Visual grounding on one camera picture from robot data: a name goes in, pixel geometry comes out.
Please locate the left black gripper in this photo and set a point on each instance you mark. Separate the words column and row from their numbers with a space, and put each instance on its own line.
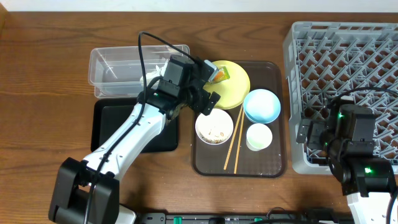
column 204, row 92

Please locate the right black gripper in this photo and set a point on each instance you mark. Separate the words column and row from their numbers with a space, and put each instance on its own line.
column 311, row 134

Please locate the yellow plate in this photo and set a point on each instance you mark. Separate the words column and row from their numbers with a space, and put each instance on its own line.
column 232, row 91

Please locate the green orange snack wrapper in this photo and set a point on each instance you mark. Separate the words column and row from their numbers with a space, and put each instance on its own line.
column 220, row 75

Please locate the white bowl with food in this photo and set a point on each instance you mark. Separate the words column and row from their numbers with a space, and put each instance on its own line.
column 215, row 128

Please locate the white cup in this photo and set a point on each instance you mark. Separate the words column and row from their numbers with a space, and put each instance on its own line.
column 258, row 137

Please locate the wooden chopstick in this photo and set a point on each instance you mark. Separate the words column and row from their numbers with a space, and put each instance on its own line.
column 239, row 139
column 233, row 137

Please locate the light blue bowl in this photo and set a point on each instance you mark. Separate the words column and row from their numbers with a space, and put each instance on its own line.
column 262, row 106

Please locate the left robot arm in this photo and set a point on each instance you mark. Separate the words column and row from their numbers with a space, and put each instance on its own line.
column 87, row 191

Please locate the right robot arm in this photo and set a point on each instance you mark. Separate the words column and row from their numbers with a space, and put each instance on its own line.
column 368, row 182

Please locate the grey dishwasher rack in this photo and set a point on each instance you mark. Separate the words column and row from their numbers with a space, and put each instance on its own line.
column 325, row 59

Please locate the clear plastic waste bin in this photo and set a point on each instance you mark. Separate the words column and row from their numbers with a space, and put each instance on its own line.
column 115, row 72

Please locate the brown serving tray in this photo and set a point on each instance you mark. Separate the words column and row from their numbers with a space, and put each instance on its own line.
column 208, row 160

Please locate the black plastic tray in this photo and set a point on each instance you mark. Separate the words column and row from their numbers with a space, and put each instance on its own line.
column 109, row 115

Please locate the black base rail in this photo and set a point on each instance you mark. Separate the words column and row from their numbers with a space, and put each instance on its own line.
column 275, row 215

